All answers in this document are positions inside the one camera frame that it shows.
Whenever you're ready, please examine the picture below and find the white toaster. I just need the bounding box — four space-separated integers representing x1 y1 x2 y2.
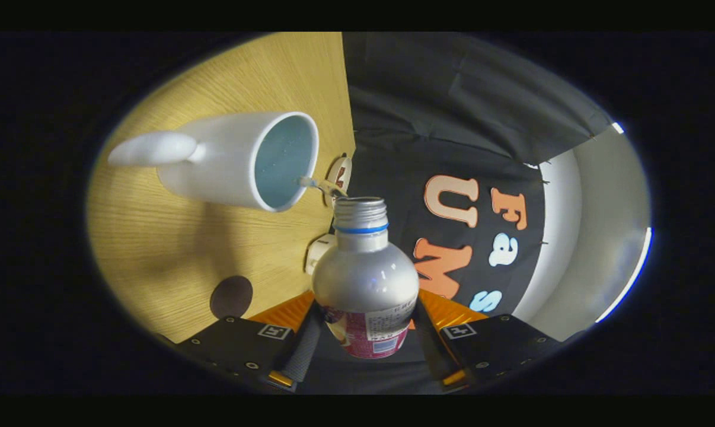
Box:
305 233 338 275

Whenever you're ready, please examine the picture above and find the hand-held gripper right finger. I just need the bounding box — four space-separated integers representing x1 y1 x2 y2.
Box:
414 289 563 389

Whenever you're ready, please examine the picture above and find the dark brown round coaster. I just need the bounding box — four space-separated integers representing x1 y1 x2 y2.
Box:
209 275 254 320

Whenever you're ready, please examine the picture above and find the silver bottle with red label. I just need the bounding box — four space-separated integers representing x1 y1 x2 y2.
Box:
311 196 420 360

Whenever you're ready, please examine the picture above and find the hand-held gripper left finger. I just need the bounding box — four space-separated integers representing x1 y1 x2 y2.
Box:
174 289 324 392

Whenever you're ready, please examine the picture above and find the white cup with blue inside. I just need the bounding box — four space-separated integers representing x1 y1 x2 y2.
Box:
107 111 320 213

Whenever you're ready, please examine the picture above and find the black backdrop cloth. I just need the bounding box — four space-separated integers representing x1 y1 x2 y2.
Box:
310 33 613 395

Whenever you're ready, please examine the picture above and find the wooden table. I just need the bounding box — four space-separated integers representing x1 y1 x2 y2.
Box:
88 33 356 345

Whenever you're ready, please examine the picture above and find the small white plate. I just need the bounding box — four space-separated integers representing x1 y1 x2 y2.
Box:
324 155 353 208

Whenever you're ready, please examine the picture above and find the pale juice stream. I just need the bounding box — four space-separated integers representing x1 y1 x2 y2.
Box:
298 176 347 199

